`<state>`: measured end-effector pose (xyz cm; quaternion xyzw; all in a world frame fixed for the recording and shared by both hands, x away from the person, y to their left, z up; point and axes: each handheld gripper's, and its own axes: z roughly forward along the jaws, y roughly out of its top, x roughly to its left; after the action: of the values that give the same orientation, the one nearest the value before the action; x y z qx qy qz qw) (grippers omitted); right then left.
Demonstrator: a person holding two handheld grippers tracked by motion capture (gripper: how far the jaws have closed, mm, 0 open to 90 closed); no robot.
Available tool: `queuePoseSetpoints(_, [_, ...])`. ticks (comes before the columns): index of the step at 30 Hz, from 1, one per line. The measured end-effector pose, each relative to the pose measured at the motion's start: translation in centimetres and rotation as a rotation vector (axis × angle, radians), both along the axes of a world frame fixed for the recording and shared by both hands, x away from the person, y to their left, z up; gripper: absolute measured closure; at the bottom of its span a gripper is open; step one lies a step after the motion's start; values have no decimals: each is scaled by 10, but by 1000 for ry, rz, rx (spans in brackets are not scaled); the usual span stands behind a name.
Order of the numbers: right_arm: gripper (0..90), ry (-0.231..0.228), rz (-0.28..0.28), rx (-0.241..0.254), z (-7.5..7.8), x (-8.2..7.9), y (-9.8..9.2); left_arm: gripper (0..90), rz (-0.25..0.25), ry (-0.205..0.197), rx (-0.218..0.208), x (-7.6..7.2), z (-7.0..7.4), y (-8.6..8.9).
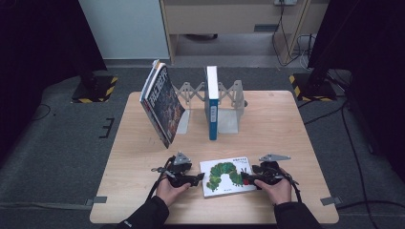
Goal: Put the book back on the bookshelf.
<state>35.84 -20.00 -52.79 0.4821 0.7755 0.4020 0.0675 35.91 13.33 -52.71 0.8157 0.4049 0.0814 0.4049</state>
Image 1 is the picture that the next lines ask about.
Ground thin black floor cable loop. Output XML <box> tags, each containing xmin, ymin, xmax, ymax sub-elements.
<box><xmin>30</xmin><ymin>103</ymin><xmax>52</xmax><ymax>122</ymax></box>

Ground right hand-held gripper black cable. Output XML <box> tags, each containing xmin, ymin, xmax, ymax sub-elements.
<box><xmin>281</xmin><ymin>173</ymin><xmax>303</xmax><ymax>204</ymax></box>

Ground white caterpillar picture book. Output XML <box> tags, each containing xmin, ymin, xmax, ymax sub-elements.
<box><xmin>199</xmin><ymin>156</ymin><xmax>259</xmax><ymax>198</ymax></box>

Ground black curtain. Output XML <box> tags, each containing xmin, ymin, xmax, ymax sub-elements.
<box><xmin>0</xmin><ymin>0</ymin><xmax>108</xmax><ymax>160</ymax></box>
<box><xmin>307</xmin><ymin>0</ymin><xmax>405</xmax><ymax>175</ymax></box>

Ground hand-held gripper black cable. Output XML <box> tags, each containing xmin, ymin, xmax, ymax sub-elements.
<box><xmin>146</xmin><ymin>156</ymin><xmax>176</xmax><ymax>201</ymax></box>
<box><xmin>281</xmin><ymin>173</ymin><xmax>303</xmax><ymax>204</ymax></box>

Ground person's left hand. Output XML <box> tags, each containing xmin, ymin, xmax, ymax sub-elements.
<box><xmin>155</xmin><ymin>176</ymin><xmax>192</xmax><ymax>208</ymax></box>

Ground light wooden desk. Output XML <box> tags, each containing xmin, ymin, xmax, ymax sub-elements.
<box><xmin>159</xmin><ymin>0</ymin><xmax>319</xmax><ymax>66</ymax></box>

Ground grey tape piece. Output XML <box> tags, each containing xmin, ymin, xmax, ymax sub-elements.
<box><xmin>319</xmin><ymin>196</ymin><xmax>342</xmax><ymax>207</ymax></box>
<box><xmin>85</xmin><ymin>196</ymin><xmax>108</xmax><ymax>207</ymax></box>

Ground portrait cover magazine red title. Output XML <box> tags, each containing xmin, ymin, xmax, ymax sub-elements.
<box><xmin>139</xmin><ymin>59</ymin><xmax>166</xmax><ymax>103</ymax></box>

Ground blue book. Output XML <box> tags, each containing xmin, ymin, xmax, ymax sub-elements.
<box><xmin>203</xmin><ymin>65</ymin><xmax>221</xmax><ymax>141</ymax></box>

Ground hazard-striped black stand base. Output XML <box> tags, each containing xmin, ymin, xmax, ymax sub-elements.
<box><xmin>288</xmin><ymin>72</ymin><xmax>338</xmax><ymax>103</ymax></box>
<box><xmin>70</xmin><ymin>74</ymin><xmax>118</xmax><ymax>104</ymax></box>

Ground black cables under desk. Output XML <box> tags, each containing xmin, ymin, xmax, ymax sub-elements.
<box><xmin>271</xmin><ymin>4</ymin><xmax>316</xmax><ymax>68</ymax></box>

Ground white cabinet panel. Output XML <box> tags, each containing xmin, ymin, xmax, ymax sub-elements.
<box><xmin>78</xmin><ymin>0</ymin><xmax>170</xmax><ymax>60</ymax></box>

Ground expandable grey metal book rack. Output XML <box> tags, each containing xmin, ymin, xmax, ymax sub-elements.
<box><xmin>173</xmin><ymin>79</ymin><xmax>247</xmax><ymax>135</ymax></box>

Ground person's right hand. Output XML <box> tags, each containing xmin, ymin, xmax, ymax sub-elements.
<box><xmin>253</xmin><ymin>168</ymin><xmax>293</xmax><ymax>206</ymax></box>

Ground short black floor cable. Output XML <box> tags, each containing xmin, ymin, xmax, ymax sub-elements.
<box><xmin>304</xmin><ymin>106</ymin><xmax>347</xmax><ymax>126</ymax></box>

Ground long black floor cable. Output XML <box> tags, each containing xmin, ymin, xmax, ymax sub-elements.
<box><xmin>335</xmin><ymin>106</ymin><xmax>405</xmax><ymax>229</ymax></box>

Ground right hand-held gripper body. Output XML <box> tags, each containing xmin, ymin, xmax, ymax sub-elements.
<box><xmin>251</xmin><ymin>153</ymin><xmax>292</xmax><ymax>189</ymax></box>

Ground left hand-held gripper black cable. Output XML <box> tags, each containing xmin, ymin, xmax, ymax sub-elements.
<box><xmin>146</xmin><ymin>156</ymin><xmax>176</xmax><ymax>201</ymax></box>

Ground dark cover magazine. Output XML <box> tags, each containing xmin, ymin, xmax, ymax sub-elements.
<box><xmin>141</xmin><ymin>65</ymin><xmax>186</xmax><ymax>150</ymax></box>

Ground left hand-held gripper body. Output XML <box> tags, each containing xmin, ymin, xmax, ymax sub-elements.
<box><xmin>151</xmin><ymin>151</ymin><xmax>194</xmax><ymax>189</ymax></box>

